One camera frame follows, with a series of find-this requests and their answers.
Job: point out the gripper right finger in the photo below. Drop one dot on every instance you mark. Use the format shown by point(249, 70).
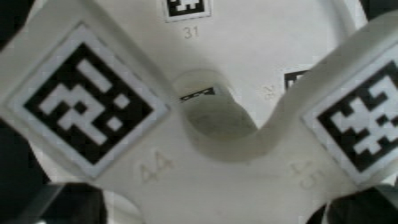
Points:
point(368, 207)

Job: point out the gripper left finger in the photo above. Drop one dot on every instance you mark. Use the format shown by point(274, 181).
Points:
point(68, 204)

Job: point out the white cross-shaped table base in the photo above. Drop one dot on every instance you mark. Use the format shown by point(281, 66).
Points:
point(356, 76)

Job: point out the white cylindrical table leg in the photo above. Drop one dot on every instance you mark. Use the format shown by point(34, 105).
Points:
point(215, 114)

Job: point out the white round table top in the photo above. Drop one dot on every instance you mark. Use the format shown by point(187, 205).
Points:
point(123, 44)

